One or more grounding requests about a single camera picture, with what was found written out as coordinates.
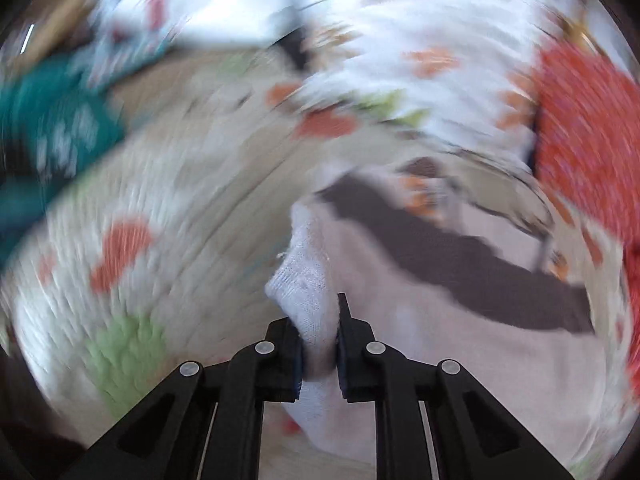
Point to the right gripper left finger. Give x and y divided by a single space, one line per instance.
202 422

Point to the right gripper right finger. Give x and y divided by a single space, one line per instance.
433 421

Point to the pale pink garment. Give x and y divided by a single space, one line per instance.
438 278

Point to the heart-patterned quilted bedspread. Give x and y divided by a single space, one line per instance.
162 252

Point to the red floral blanket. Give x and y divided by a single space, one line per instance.
632 270

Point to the red floral pillow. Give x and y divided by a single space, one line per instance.
588 140

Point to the teal cardboard box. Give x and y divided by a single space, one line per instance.
53 128

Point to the white floral pillow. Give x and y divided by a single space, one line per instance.
454 70

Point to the white paper bag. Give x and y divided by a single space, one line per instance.
203 23

